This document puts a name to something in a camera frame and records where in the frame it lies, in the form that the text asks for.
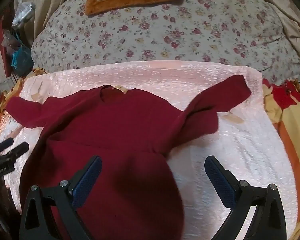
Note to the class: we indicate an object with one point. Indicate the dark red sweater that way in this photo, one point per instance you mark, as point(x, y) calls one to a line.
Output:
point(115, 130)

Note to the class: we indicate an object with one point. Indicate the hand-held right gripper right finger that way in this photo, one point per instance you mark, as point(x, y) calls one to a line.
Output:
point(219, 182)

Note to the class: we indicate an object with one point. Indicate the beige cloth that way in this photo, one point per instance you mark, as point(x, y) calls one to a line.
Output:
point(285, 12)

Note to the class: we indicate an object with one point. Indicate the floral quilt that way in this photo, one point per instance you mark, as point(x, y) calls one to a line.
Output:
point(165, 35)

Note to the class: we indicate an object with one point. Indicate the beige tape patch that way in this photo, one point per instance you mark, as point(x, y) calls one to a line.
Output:
point(37, 96)
point(233, 118)

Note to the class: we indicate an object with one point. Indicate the pink textured blanket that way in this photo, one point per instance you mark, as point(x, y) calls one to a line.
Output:
point(240, 155)

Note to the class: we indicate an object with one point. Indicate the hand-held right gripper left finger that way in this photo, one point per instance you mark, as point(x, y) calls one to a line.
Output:
point(88, 177)

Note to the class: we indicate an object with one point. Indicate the blue plastic bag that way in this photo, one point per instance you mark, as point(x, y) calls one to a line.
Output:
point(18, 56)

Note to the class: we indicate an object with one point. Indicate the red pole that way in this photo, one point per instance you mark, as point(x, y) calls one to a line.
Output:
point(3, 47)

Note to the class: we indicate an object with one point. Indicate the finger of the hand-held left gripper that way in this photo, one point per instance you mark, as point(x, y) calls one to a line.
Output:
point(18, 151)
point(3, 145)

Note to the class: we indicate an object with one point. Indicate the clear plastic bag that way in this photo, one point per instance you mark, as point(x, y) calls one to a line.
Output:
point(22, 12)

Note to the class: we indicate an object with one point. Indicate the beige curtain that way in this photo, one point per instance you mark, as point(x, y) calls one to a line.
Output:
point(52, 2)

